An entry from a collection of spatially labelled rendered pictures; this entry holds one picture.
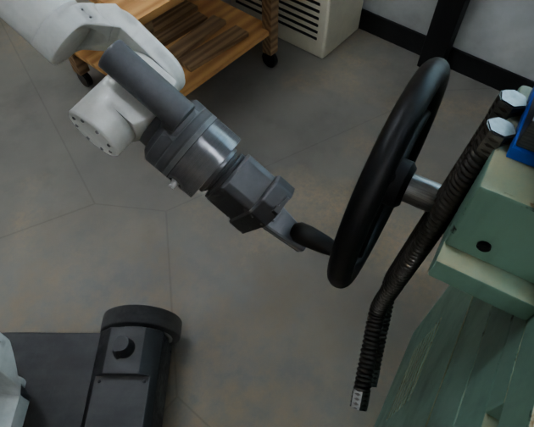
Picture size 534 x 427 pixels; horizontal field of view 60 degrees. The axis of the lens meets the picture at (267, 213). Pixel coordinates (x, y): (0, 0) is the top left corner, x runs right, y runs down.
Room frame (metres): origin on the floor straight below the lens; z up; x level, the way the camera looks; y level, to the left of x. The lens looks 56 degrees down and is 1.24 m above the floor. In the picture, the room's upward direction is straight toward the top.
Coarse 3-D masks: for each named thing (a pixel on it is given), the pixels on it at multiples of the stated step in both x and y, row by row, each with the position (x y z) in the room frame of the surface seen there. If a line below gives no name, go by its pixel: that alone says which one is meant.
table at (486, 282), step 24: (432, 264) 0.20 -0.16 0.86; (456, 264) 0.20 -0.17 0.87; (480, 264) 0.20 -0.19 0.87; (480, 288) 0.18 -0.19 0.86; (504, 288) 0.17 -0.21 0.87; (528, 288) 0.17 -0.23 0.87; (528, 312) 0.16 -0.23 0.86; (528, 336) 0.13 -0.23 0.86; (528, 360) 0.11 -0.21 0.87; (528, 384) 0.09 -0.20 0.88; (504, 408) 0.08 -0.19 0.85; (528, 408) 0.07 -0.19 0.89
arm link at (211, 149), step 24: (216, 120) 0.37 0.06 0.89; (192, 144) 0.33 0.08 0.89; (216, 144) 0.33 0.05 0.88; (168, 168) 0.32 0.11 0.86; (192, 168) 0.31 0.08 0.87; (216, 168) 0.31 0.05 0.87; (240, 168) 0.32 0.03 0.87; (264, 168) 0.32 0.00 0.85; (192, 192) 0.30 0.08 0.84; (216, 192) 0.30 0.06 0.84; (240, 192) 0.29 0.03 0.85; (264, 192) 0.29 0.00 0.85; (288, 192) 0.29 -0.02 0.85; (240, 216) 0.29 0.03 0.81; (264, 216) 0.27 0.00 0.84
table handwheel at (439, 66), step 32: (448, 64) 0.41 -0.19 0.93; (416, 96) 0.33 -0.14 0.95; (384, 128) 0.30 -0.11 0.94; (416, 128) 0.31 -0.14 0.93; (384, 160) 0.27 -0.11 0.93; (384, 192) 0.25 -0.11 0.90; (416, 192) 0.31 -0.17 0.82; (352, 224) 0.24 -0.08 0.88; (384, 224) 0.36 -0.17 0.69; (352, 256) 0.22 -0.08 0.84
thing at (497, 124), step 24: (504, 96) 0.31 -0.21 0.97; (504, 120) 0.28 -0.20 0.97; (480, 144) 0.27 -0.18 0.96; (504, 144) 0.26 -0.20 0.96; (456, 168) 0.30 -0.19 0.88; (480, 168) 0.26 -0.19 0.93; (456, 192) 0.26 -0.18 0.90; (432, 216) 0.26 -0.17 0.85; (408, 240) 0.30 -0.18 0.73; (432, 240) 0.25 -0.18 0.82; (408, 264) 0.25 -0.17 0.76; (384, 288) 0.26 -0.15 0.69; (384, 312) 0.25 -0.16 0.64; (384, 336) 0.23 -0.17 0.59; (360, 360) 0.19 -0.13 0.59; (360, 384) 0.16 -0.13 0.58; (360, 408) 0.13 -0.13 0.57
